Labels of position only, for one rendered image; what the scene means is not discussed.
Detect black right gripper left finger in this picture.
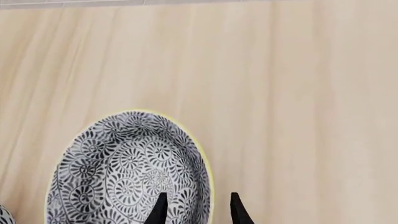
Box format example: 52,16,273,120
145,192,169,224

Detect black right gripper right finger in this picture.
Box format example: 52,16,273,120
230,192,256,224

